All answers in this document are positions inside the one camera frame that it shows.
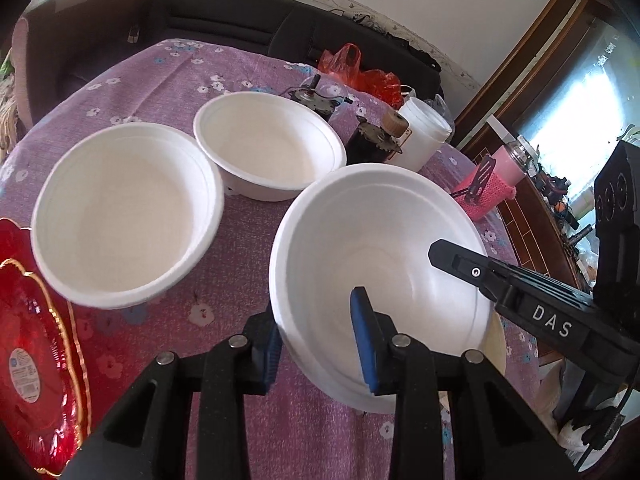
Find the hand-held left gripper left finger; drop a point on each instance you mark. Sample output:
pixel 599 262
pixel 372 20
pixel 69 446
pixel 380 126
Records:
pixel 270 355

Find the green cloth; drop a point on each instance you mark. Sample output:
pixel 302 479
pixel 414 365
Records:
pixel 5 62

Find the black water pump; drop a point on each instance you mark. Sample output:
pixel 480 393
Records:
pixel 310 97

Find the wooden doorway frame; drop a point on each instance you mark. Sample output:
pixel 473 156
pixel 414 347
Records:
pixel 525 55

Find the white foam bowl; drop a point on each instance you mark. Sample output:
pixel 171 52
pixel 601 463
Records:
pixel 270 145
pixel 350 240
pixel 125 210

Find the red gold-rimmed plate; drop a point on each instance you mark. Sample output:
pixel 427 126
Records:
pixel 35 340

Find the clear plastic bag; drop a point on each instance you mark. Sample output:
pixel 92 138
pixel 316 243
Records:
pixel 442 107

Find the patterned blanket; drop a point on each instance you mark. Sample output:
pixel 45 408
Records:
pixel 10 115

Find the white plastic jar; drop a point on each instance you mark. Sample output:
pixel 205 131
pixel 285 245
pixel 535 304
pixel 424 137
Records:
pixel 425 140

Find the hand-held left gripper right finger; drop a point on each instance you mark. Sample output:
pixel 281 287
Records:
pixel 362 340

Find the black sofa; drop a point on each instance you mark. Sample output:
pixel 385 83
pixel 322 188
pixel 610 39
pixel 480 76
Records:
pixel 225 15

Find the purple floral tablecloth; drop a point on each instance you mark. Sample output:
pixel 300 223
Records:
pixel 240 270

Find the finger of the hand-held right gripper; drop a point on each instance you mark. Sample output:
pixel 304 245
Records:
pixel 475 272

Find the red plastic bag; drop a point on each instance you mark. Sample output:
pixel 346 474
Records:
pixel 380 85

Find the black motor with brown cap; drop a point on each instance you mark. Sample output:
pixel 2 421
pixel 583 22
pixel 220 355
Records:
pixel 372 140

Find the pink crochet-covered bottle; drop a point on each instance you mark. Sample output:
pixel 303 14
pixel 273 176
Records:
pixel 497 185

